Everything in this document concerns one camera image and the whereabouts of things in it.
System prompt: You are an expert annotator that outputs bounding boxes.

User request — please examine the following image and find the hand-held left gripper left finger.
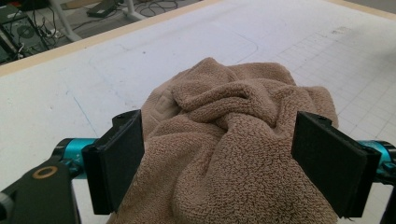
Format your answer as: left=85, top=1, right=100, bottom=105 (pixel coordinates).
left=81, top=109, right=146, bottom=216

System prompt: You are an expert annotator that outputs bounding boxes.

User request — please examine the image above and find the coil of black cable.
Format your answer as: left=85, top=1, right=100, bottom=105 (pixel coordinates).
left=135, top=0, right=179, bottom=18

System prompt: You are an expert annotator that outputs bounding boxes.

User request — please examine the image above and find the brown terry towel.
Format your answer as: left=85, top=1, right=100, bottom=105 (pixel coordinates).
left=106, top=56, right=340, bottom=224

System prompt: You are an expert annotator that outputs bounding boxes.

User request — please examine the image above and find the white foam mat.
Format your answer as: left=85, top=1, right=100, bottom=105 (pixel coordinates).
left=0, top=0, right=396, bottom=224

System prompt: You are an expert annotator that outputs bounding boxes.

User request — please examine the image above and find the black computer tower with fan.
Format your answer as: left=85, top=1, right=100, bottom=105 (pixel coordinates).
left=0, top=12, right=50, bottom=60

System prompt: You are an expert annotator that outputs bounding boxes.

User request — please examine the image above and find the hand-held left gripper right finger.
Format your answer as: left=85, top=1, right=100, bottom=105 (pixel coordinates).
left=290, top=110, right=383, bottom=218

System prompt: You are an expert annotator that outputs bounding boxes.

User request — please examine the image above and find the white metal desk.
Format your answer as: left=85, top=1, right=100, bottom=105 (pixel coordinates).
left=49, top=0, right=148, bottom=43

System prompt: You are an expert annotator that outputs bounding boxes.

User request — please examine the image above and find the flat black box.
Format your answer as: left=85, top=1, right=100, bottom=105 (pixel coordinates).
left=86, top=0, right=119, bottom=19

